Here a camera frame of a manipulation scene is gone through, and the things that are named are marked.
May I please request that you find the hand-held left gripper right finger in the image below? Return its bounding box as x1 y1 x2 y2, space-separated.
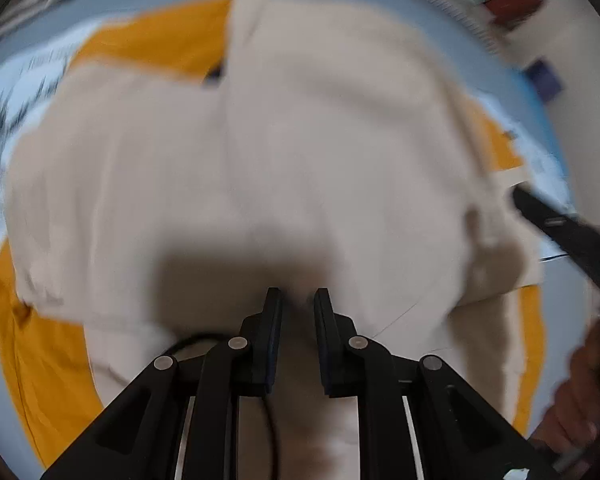
313 287 556 480

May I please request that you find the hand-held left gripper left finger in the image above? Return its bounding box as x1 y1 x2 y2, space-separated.
40 287 284 480

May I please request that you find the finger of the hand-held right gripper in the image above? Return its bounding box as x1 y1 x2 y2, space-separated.
512 185 598 266

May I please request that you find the beige and mustard hooded jacket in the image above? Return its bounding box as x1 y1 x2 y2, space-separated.
0 0 548 480

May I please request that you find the person's right hand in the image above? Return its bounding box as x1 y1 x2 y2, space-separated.
540 317 600 456

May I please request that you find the purple box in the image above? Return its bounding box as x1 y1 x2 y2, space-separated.
527 59 564 102

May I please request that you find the dark red cushion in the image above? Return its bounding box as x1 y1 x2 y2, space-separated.
484 0 544 29

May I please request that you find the bed with grey sheet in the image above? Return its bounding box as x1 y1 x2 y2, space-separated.
0 0 600 480

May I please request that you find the light blue printed sheet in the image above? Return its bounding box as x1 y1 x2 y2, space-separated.
0 25 578 262

